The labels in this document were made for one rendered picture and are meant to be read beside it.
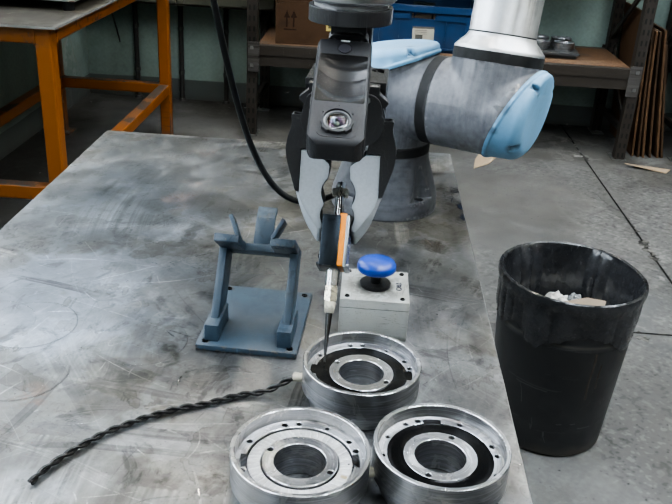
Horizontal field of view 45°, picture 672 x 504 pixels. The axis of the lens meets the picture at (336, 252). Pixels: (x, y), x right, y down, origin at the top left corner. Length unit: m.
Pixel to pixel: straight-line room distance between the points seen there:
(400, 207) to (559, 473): 1.05
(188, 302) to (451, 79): 0.43
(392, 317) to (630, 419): 1.49
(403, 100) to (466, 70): 0.09
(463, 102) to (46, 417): 0.61
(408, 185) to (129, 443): 0.58
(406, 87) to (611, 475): 1.24
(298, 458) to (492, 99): 0.55
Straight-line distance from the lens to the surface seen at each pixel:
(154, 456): 0.69
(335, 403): 0.70
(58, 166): 2.71
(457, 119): 1.05
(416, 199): 1.15
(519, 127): 1.02
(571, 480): 2.01
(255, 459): 0.64
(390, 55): 1.07
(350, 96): 0.66
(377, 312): 0.82
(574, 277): 2.12
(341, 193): 0.75
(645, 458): 2.14
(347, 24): 0.68
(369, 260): 0.83
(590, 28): 4.75
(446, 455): 0.68
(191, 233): 1.06
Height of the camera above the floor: 1.23
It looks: 25 degrees down
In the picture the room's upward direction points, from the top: 3 degrees clockwise
